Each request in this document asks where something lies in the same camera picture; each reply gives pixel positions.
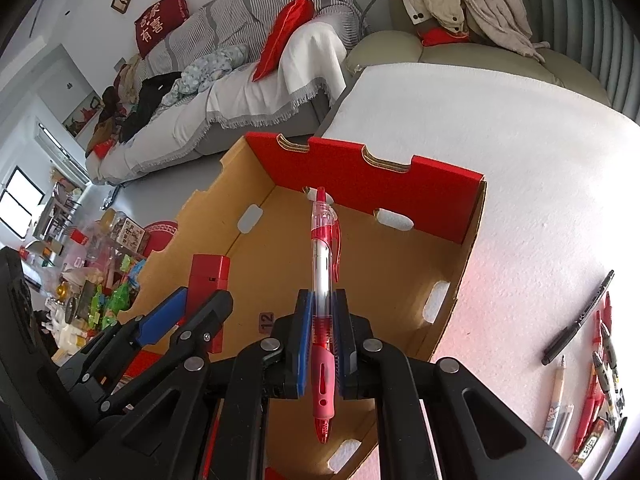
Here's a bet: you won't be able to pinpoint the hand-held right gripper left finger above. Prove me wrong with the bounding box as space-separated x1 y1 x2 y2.
50 289 316 480

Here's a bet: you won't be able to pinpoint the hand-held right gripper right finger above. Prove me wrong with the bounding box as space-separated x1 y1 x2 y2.
335 289 583 480

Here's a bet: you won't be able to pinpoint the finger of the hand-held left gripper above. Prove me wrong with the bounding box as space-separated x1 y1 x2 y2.
97 290 235 415
56 286 190 393

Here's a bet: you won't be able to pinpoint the small red box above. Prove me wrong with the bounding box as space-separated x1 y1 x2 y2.
189 254 231 356

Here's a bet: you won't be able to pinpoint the red and tan cardboard box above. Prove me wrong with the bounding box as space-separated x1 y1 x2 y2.
120 131 487 480

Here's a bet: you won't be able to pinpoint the red clear retractable pen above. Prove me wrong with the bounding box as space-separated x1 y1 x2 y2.
309 186 343 445

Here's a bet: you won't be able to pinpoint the black marker pen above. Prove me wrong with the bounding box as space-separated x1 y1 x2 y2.
541 270 616 367

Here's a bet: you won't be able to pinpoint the pile of assorted pens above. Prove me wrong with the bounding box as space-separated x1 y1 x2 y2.
542 292 628 466

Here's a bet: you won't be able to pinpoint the pile of snack packets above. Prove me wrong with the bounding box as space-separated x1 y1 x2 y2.
20 205 151 361

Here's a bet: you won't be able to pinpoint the red round rug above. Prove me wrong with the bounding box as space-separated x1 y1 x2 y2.
142 219 181 261

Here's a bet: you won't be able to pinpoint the black framed window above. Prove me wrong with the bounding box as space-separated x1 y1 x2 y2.
0 165 46 238

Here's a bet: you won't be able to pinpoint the brown and red clothes pile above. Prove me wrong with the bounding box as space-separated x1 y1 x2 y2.
85 55 146 158

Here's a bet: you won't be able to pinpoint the black clothes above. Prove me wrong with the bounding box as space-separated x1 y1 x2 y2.
120 71 183 143

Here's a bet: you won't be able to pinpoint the grey dotted blanket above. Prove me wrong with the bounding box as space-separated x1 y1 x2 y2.
160 42 251 108

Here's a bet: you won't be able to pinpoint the white fringed blanket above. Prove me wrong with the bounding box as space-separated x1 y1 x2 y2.
90 22 348 186

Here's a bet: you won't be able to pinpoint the red satin cushion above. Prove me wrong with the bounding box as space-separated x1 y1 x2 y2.
251 0 316 83

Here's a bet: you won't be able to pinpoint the red embroidered cushion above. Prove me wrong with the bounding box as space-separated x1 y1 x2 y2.
134 0 192 59

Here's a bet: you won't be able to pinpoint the grey striped sofa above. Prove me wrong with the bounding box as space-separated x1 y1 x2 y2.
85 0 371 186

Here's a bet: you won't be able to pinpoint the beige armchair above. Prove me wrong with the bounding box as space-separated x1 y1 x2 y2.
342 0 613 108

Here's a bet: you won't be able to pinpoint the red cloth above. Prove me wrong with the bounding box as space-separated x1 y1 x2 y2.
417 27 473 48

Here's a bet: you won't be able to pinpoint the beige fleece robe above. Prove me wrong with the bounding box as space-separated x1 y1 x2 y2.
450 0 551 63

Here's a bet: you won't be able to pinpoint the green curtain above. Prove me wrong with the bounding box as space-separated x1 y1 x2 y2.
515 0 640 126

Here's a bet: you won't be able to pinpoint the wall poster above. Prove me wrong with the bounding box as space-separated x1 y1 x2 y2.
62 91 103 138

